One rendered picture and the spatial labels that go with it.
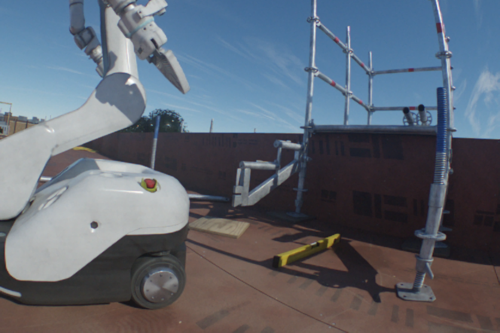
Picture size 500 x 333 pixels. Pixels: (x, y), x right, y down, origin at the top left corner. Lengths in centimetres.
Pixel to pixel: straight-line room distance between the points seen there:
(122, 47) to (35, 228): 54
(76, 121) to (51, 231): 28
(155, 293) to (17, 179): 45
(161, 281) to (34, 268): 31
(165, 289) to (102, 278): 17
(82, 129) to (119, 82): 16
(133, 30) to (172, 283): 62
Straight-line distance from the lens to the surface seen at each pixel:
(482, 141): 185
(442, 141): 97
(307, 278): 104
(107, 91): 71
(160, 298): 71
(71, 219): 56
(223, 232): 141
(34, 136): 70
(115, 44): 80
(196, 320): 72
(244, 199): 158
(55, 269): 61
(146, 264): 66
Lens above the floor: 44
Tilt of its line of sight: 3 degrees up
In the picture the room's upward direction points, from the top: 6 degrees clockwise
